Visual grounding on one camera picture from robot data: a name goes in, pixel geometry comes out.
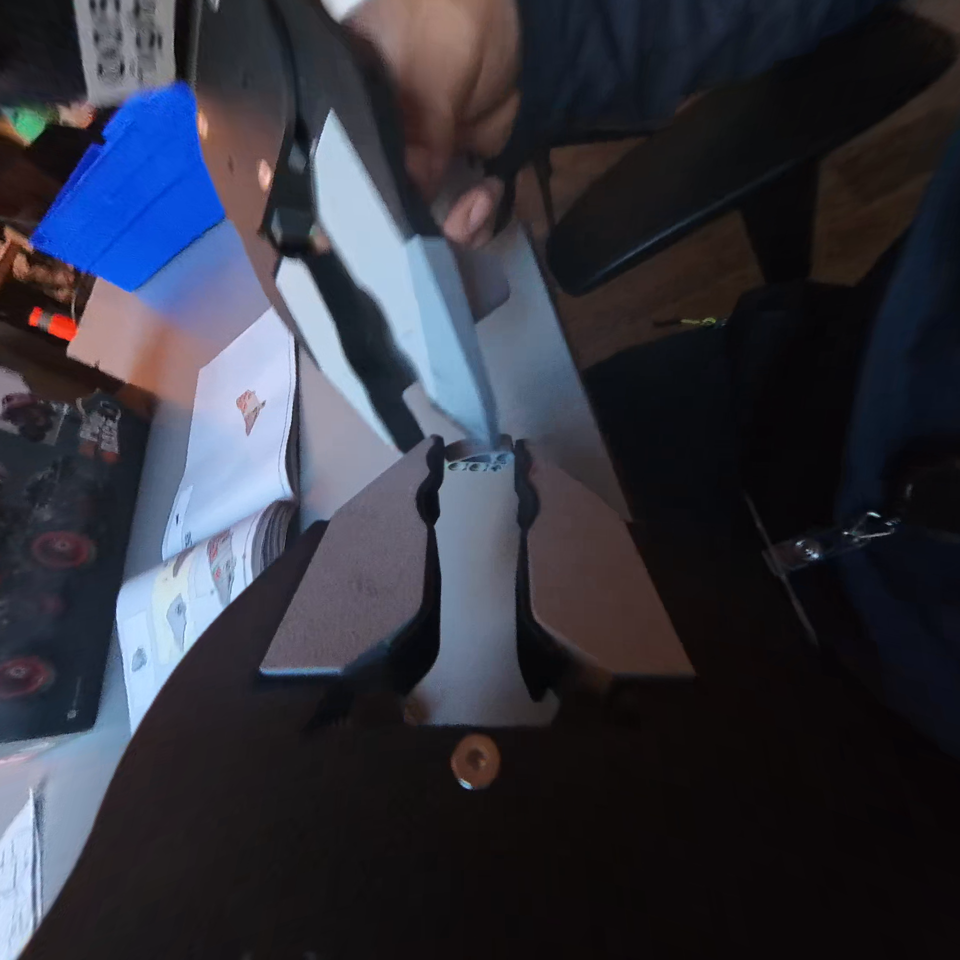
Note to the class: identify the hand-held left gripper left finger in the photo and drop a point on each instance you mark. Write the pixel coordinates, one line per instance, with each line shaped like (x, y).
(352, 577)

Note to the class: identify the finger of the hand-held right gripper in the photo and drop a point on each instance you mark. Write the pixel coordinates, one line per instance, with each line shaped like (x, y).
(322, 315)
(442, 337)

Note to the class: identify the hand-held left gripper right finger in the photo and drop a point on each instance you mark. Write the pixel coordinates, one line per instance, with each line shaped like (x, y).
(592, 585)

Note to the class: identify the grey lego beam piece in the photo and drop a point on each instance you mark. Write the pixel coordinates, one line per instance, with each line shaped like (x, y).
(480, 459)

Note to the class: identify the person's right forearm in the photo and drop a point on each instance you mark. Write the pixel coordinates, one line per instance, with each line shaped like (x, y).
(637, 52)

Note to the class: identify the lego instruction booklet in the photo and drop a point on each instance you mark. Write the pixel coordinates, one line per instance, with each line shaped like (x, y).
(232, 465)

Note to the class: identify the black lego set box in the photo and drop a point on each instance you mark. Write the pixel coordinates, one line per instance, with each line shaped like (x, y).
(60, 570)

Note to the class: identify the person's right hand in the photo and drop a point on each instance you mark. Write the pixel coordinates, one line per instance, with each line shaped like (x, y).
(450, 75)

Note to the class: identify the blue plastic bin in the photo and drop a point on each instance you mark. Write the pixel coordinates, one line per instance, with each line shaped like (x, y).
(127, 195)

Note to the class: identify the black backpack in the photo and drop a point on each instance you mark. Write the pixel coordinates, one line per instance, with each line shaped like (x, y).
(720, 435)

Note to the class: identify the clear badge holder clip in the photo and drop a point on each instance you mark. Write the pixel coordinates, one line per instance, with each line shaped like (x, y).
(832, 538)

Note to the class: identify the orange marker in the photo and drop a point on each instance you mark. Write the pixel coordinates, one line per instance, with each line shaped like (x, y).
(54, 322)

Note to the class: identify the white printed paper sheet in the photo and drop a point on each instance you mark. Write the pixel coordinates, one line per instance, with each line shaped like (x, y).
(19, 870)

